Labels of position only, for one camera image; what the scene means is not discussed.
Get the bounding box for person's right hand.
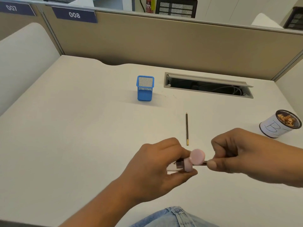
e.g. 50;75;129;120
207;128;292;185

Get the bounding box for person's left hand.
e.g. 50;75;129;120
118;137;198;205

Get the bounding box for pink clear pencil sharpener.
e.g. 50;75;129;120
167;148;206;173

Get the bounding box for blue mesh pen holder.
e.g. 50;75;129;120
136;75;155;102

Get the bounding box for black mesh cup white label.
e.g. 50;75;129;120
259;109;303;139

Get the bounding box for light blue jeans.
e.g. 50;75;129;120
129;206;219;227

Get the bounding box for white side divider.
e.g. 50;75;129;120
0;22;62;116
272;58;303;116

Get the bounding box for white rounded background divider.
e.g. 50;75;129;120
251;13;284;29
71;0;94;7

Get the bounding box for wide beige partition panel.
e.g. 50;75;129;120
44;7;303;81

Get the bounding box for blue number sign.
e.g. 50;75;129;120
51;6;98;23
0;3;36;16

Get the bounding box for narrow beige partition panel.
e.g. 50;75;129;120
0;9;64;55

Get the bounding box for white cable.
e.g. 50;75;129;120
213;86;243;96

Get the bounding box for grey desk cable tray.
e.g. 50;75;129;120
163;72;254;99

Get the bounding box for grey partition post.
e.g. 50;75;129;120
35;4;65;56
271;49;303;81

